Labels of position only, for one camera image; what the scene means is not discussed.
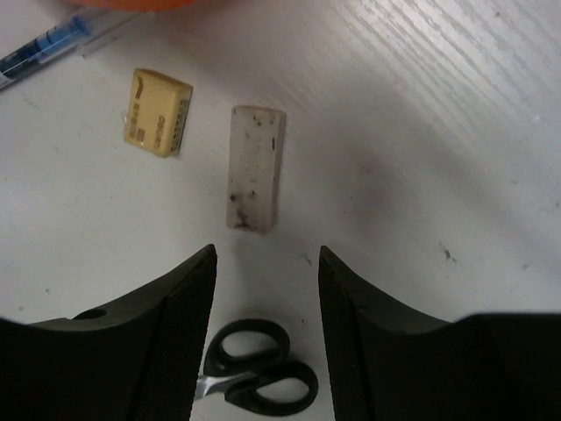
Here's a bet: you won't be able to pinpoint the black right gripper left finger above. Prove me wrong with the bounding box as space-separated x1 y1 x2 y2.
1 245 217 420

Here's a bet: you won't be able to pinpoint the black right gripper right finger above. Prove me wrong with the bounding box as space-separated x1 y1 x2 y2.
318 247 560 420

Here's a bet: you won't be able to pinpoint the beige eraser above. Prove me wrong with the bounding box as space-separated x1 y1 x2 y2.
124 68 193 158

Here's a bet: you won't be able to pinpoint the grey white eraser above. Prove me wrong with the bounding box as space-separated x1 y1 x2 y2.
226 105 287 234

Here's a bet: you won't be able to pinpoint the blue clear pen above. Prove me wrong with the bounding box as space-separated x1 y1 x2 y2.
1 7 145 89

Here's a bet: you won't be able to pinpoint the orange round compartment container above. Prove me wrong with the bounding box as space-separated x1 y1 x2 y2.
65 0 229 11

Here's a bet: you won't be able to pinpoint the black handled scissors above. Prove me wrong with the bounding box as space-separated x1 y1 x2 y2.
194 318 319 417

